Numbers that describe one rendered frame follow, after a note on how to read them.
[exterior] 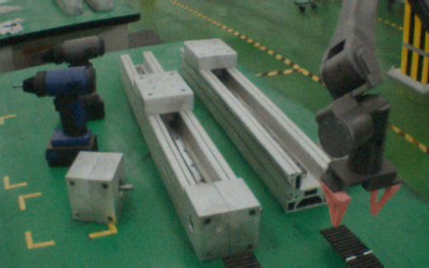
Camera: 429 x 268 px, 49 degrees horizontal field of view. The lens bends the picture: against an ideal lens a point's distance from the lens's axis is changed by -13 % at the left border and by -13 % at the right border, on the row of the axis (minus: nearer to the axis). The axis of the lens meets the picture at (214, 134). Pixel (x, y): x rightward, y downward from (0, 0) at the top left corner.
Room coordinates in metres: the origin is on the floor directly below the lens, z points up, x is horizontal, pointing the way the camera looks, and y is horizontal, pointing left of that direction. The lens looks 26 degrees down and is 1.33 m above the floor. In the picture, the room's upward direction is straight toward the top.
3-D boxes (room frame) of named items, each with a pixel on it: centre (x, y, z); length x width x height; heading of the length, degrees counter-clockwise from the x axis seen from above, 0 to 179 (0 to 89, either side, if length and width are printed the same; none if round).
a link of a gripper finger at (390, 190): (0.66, -0.25, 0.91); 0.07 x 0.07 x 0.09; 18
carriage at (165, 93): (1.14, 0.12, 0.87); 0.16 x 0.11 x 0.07; 17
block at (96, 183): (0.81, 0.20, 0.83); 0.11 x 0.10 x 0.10; 86
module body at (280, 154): (1.20, -0.06, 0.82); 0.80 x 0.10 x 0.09; 17
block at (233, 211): (0.72, -0.02, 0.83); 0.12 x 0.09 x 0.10; 107
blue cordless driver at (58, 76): (1.00, 0.35, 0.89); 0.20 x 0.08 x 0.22; 96
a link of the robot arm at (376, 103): (0.65, -0.22, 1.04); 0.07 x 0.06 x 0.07; 133
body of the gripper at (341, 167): (0.65, -0.22, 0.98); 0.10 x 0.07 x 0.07; 108
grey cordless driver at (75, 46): (1.23, 0.38, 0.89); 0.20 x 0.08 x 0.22; 113
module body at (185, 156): (1.14, 0.12, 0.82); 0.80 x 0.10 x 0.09; 17
